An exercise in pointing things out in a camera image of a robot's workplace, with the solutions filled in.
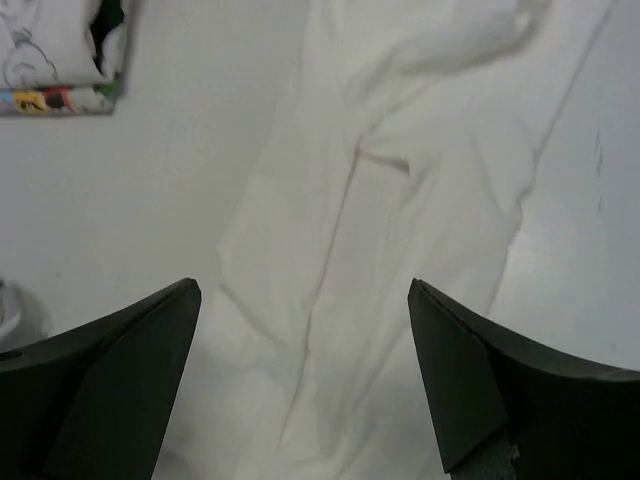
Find folded white cartoon t-shirt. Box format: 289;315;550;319
1;0;132;90

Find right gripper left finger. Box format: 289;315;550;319
1;278;201;479

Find white red print t-shirt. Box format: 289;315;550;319
154;1;612;479

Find folded colourful cartoon t-shirt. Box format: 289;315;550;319
0;0;134;119

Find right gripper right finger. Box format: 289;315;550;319
408;280;639;479

